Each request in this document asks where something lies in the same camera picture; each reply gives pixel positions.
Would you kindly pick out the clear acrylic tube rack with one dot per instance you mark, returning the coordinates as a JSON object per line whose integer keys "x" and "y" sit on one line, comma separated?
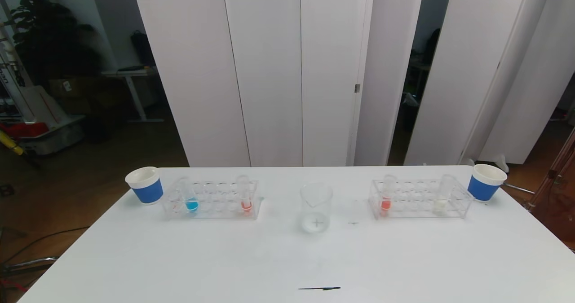
{"x": 213, "y": 211}
{"x": 413, "y": 209}

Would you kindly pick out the dark green potted plant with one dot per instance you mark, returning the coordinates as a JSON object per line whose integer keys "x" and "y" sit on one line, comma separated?
{"x": 45, "y": 38}

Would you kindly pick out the red pigment test tube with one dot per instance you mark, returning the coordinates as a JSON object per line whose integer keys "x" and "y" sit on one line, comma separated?
{"x": 245, "y": 205}
{"x": 385, "y": 205}

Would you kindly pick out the black bag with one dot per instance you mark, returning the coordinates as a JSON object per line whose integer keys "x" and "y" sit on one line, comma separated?
{"x": 143, "y": 47}

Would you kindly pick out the white standing desk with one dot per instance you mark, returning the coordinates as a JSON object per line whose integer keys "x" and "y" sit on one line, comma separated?
{"x": 130, "y": 73}

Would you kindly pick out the blue white paper cup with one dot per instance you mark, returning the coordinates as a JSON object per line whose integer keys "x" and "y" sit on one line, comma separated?
{"x": 484, "y": 188}
{"x": 146, "y": 190}

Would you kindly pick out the metal floor leg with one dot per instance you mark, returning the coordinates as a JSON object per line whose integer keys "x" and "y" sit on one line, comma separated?
{"x": 27, "y": 265}

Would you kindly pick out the grey crate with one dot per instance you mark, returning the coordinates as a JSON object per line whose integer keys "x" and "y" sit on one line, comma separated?
{"x": 54, "y": 138}

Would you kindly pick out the yellow pigment test tube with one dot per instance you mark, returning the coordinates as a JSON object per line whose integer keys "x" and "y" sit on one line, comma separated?
{"x": 441, "y": 206}

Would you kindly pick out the red box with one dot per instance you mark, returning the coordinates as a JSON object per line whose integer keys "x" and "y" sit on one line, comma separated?
{"x": 22, "y": 129}

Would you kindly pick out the brown cardboard box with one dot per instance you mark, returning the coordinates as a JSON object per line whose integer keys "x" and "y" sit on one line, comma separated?
{"x": 74, "y": 87}

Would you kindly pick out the white floor object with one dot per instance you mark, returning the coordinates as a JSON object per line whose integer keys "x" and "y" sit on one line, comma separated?
{"x": 498, "y": 163}

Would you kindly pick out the blue pigment test tube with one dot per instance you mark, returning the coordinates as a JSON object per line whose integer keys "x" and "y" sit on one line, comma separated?
{"x": 192, "y": 204}

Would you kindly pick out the white folding partition screen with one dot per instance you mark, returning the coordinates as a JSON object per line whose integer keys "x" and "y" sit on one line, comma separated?
{"x": 471, "y": 69}
{"x": 269, "y": 69}

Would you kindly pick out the yellow tool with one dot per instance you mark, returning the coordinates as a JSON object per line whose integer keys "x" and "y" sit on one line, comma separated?
{"x": 11, "y": 143}

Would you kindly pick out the clear glass beaker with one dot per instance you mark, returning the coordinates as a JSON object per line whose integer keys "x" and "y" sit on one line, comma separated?
{"x": 316, "y": 215}

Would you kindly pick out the white board with red line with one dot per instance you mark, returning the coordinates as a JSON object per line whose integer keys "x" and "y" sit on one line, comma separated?
{"x": 38, "y": 105}

